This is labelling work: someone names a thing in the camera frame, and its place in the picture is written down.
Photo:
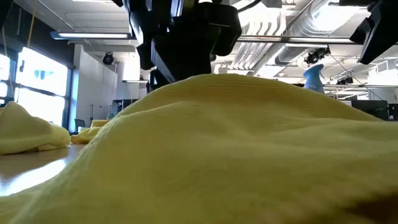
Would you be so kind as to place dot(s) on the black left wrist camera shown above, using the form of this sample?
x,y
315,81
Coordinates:
x,y
224,28

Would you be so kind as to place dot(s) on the black monitor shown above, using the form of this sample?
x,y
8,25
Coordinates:
x,y
124,105
370,109

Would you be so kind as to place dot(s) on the grey office chair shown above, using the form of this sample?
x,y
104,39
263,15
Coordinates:
x,y
79,124

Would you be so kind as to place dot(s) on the black ceiling spotlight cluster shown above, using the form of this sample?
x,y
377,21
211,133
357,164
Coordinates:
x,y
315,55

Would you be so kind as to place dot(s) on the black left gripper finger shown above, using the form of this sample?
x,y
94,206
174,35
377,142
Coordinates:
x,y
160,71
145,40

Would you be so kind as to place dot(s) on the long linear ceiling light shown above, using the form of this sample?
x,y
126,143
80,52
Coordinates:
x,y
93,35

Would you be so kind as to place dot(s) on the light blue spray bottle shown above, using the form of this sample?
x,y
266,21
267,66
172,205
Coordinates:
x,y
313,77

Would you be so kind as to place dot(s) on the large bright window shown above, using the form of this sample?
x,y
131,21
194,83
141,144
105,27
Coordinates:
x,y
40,87

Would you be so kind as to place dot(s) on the silver round ventilation duct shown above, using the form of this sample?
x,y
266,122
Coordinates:
x,y
304,28

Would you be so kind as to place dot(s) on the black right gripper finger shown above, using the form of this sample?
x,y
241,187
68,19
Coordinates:
x,y
370,53
360,31

